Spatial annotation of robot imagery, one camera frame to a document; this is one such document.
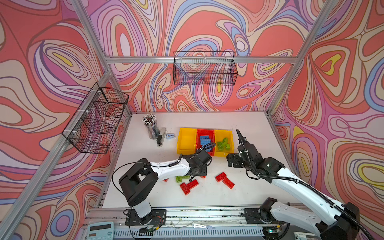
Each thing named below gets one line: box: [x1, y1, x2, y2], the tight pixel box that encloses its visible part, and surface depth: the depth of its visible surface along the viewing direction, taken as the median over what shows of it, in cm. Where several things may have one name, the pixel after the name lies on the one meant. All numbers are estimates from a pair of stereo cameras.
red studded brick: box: [222, 177, 235, 190], surface depth 85 cm
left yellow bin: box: [176, 127, 197, 155], surface depth 103 cm
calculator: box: [86, 221, 114, 240], surface depth 69 cm
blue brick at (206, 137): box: [199, 135, 210, 140], surface depth 103 cm
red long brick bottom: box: [179, 182, 191, 196], surface depth 84 cm
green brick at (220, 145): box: [217, 141, 224, 151], surface depth 99 cm
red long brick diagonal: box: [186, 179, 199, 190], surface depth 85 cm
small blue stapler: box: [166, 133, 176, 140], surface depth 106 cm
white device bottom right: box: [293, 232, 319, 240], surface depth 68 cm
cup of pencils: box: [142, 113, 160, 140], surface depth 97 cm
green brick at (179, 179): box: [175, 176, 183, 183], surface depth 86 cm
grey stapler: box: [156, 127, 167, 148], surface depth 103 cm
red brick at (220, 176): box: [215, 171, 227, 183], surface depth 88 cm
